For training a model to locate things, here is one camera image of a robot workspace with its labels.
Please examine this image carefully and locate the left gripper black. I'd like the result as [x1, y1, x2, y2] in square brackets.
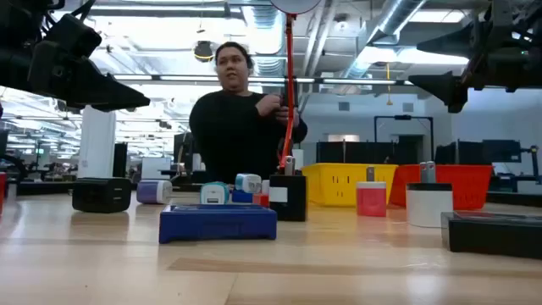
[0, 25, 152, 114]

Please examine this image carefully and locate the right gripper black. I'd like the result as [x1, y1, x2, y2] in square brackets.
[408, 0, 516, 114]

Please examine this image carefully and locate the red plastic basket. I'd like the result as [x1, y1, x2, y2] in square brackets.
[389, 164, 495, 212]

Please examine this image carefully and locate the purple white charger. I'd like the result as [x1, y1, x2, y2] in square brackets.
[135, 179, 174, 205]

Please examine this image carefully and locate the red rectangular item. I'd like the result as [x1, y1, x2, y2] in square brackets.
[0, 171, 8, 215]

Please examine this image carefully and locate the white charger black top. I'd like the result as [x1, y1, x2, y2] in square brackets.
[406, 160, 454, 229]

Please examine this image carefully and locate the red charger white top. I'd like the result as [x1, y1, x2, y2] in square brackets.
[356, 166, 388, 218]

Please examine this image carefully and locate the teal rimmed white charger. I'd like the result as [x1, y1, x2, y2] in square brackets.
[199, 181, 231, 206]

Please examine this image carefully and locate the black case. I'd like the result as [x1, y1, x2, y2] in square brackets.
[440, 210, 542, 260]

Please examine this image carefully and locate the blue case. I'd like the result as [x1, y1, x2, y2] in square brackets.
[158, 203, 278, 245]

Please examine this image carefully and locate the cyan white charger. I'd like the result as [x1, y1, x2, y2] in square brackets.
[235, 173, 263, 195]

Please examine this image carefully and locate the black charger white label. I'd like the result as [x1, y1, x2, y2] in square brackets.
[268, 155, 307, 223]

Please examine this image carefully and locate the white column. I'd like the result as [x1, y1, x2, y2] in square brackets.
[78, 105, 117, 181]

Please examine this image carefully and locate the yellow hanging pendant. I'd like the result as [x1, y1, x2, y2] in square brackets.
[384, 62, 394, 107]

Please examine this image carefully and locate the black tower speaker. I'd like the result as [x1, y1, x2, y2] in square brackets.
[113, 142, 129, 179]

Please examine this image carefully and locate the long white light bar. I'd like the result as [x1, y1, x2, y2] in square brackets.
[113, 74, 424, 86]

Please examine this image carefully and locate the white cabinet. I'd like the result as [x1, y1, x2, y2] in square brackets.
[141, 157, 172, 180]

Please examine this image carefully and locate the black monitor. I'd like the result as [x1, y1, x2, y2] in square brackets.
[173, 132, 196, 170]

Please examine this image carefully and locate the black ceiling speaker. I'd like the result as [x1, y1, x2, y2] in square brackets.
[193, 40, 215, 64]

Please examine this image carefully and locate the black partition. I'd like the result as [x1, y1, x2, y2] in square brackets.
[316, 141, 397, 165]

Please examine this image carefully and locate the person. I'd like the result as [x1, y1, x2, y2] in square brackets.
[189, 41, 309, 186]

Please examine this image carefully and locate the yellow plastic basket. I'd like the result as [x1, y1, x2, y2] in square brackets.
[301, 163, 399, 208]

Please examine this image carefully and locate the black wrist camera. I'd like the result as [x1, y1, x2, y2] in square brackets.
[44, 14, 103, 58]

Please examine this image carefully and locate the black stand frame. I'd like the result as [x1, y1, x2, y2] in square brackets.
[373, 114, 434, 166]

